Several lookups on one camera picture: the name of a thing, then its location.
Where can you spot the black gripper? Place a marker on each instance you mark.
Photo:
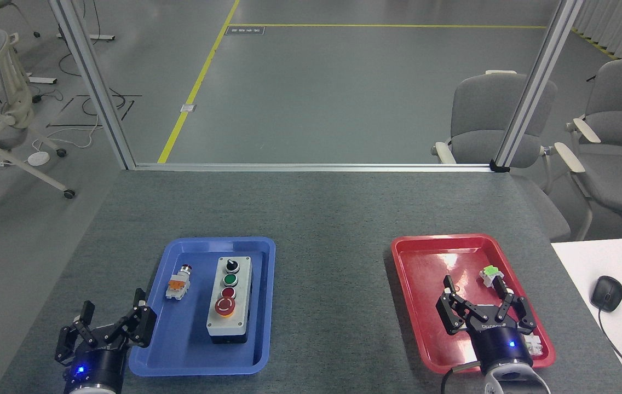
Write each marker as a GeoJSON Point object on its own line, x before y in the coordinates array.
{"type": "Point", "coordinates": [94, 364]}
{"type": "Point", "coordinates": [500, 347]}

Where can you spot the grey control box with buttons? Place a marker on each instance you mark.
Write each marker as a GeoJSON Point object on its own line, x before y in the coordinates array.
{"type": "Point", "coordinates": [227, 317]}

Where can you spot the red plastic tray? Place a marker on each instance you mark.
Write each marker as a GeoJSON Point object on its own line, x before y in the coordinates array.
{"type": "Point", "coordinates": [426, 273]}

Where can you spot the blue plastic tray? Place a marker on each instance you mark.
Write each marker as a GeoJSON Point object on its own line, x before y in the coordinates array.
{"type": "Point", "coordinates": [179, 339]}

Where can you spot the black computer mouse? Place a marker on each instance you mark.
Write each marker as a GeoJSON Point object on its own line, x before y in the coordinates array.
{"type": "Point", "coordinates": [606, 293]}

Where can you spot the white side table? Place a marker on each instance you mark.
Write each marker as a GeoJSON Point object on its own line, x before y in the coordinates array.
{"type": "Point", "coordinates": [617, 257]}

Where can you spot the white round floor device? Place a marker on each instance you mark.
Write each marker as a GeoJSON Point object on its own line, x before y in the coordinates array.
{"type": "Point", "coordinates": [38, 158]}

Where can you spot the metal floor socket plate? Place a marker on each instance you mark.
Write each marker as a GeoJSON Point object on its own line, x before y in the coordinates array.
{"type": "Point", "coordinates": [188, 108]}

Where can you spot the white office chair on wheels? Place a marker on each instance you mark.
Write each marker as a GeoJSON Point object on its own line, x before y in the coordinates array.
{"type": "Point", "coordinates": [12, 109]}

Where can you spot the white desk foot bar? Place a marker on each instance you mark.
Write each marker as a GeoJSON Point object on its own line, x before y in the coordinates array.
{"type": "Point", "coordinates": [94, 37]}
{"type": "Point", "coordinates": [37, 80]}

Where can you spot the white curtain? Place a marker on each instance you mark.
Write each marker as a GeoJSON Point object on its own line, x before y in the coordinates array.
{"type": "Point", "coordinates": [617, 22]}

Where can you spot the dark floor label sign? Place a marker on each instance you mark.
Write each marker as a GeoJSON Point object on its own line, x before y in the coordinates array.
{"type": "Point", "coordinates": [245, 30]}

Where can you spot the green push button switch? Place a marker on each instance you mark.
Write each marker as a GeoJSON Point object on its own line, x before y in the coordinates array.
{"type": "Point", "coordinates": [489, 273]}

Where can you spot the silver push button switch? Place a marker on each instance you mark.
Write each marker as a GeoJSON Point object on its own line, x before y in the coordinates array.
{"type": "Point", "coordinates": [534, 345]}

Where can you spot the red push button switch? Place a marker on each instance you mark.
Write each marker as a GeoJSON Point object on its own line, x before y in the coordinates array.
{"type": "Point", "coordinates": [177, 285]}

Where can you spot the silver aluminium rail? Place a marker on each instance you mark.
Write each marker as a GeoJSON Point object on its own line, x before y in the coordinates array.
{"type": "Point", "coordinates": [311, 167]}

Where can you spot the silver aluminium post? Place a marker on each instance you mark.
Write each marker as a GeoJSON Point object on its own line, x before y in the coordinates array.
{"type": "Point", "coordinates": [535, 87]}
{"type": "Point", "coordinates": [94, 87]}

